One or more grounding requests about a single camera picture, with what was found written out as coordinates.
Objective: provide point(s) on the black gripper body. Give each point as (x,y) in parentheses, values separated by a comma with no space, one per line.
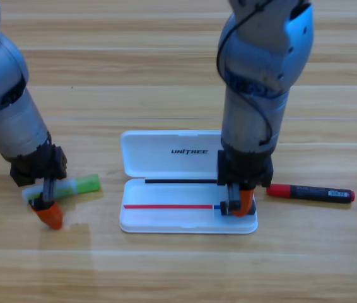
(39,164)
(244,170)

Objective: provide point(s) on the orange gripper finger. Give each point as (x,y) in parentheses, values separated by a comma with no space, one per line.
(50,216)
(245,203)

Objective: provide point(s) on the green highlighter pen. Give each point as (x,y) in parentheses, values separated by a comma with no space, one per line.
(87,183)

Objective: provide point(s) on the red and black marker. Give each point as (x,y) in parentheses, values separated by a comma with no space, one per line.
(311,192)

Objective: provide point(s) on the white Unitree pencil case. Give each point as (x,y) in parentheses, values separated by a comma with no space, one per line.
(153,158)

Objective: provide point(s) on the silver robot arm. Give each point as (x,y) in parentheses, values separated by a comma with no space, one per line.
(8,120)
(251,120)

